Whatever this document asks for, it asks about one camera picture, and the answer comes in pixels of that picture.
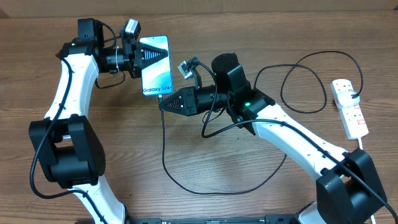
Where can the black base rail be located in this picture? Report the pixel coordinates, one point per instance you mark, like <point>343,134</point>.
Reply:
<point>267,219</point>

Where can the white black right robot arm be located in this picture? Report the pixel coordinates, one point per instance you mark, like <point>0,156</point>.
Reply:
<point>349,189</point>

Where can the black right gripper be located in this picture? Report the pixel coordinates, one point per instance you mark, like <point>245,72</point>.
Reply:
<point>191,105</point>

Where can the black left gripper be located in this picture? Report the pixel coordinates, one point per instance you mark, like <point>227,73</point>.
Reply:
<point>135,58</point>

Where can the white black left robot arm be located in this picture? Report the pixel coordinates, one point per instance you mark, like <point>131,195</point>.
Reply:
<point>66,146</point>

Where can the Samsung Galaxy smartphone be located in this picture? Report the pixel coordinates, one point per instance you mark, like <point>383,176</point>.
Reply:
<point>157,78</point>

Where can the white power strip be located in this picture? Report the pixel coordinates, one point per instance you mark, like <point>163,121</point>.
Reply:
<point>352,117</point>

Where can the white charger plug adapter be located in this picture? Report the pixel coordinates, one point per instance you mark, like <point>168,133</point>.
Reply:
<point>346,99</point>

